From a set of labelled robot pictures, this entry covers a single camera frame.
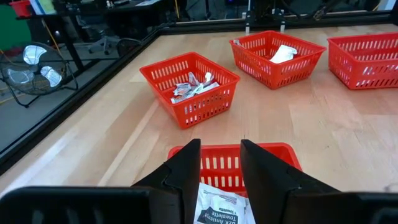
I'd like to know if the white packet blue black print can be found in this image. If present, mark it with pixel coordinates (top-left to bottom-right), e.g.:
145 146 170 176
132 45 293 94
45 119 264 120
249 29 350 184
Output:
193 182 256 224

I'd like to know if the small red background object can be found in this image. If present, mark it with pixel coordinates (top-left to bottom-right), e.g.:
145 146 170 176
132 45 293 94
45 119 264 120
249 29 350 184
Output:
9 0 32 18

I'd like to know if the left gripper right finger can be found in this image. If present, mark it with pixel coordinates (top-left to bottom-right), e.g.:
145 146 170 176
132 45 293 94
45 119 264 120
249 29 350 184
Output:
240 139 341 224

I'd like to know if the plain white long packet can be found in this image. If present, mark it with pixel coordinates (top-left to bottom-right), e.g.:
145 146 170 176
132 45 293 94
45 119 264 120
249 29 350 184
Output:
269 44 299 65

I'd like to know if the red plastic basket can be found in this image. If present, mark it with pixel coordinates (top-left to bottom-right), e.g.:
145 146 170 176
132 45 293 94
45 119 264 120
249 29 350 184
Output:
139 52 241 130
167 142 303 224
327 32 398 90
229 30 326 90

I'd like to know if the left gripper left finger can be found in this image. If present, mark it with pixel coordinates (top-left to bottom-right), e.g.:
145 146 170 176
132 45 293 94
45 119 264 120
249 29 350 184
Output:
130 139 202 224

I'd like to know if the shiny round metal object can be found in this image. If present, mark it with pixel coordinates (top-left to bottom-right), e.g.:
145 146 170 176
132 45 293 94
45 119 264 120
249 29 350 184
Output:
0 42 79 109

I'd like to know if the black desk frame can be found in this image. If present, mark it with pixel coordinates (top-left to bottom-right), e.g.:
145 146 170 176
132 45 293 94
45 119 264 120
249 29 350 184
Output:
40 0 170 74

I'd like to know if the yellow cable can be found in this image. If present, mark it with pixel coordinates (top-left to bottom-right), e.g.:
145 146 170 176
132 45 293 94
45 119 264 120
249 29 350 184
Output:
173 0 182 20

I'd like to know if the black curved frame foot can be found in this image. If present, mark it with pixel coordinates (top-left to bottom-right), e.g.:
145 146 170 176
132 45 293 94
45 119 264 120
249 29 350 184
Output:
116 37 143 57

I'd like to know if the green panel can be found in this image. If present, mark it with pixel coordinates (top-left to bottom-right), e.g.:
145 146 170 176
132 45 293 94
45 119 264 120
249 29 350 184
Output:
0 4 32 52

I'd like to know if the grey office chair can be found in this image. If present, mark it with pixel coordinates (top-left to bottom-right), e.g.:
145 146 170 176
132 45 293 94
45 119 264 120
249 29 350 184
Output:
86 29 122 56

